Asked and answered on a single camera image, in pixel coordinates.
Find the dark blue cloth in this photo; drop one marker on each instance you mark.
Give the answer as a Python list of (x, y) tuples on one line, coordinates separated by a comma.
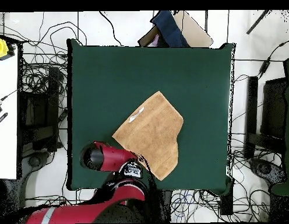
[(170, 28)]

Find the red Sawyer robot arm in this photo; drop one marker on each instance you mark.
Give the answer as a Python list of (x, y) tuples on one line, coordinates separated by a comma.
[(111, 156)]

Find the white table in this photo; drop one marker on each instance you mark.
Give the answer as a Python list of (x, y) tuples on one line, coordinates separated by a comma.
[(5, 140)]

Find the black stand beside table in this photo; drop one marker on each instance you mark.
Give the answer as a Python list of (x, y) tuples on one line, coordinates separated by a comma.
[(226, 203)]

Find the orange terry towel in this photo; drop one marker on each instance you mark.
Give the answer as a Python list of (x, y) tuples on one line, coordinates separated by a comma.
[(151, 135)]

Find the black rod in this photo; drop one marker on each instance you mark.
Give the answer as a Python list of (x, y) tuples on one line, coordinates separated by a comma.
[(257, 22)]

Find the yellow emergency stop button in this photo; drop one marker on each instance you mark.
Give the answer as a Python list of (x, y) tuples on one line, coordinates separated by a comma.
[(0, 47)]

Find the dark green table cloth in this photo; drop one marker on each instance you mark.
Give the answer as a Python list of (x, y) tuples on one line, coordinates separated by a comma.
[(135, 70)]

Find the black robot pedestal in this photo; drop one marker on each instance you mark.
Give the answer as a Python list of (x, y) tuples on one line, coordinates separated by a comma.
[(163, 205)]

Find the brown cardboard box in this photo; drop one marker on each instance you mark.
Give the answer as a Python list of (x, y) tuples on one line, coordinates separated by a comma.
[(195, 30)]

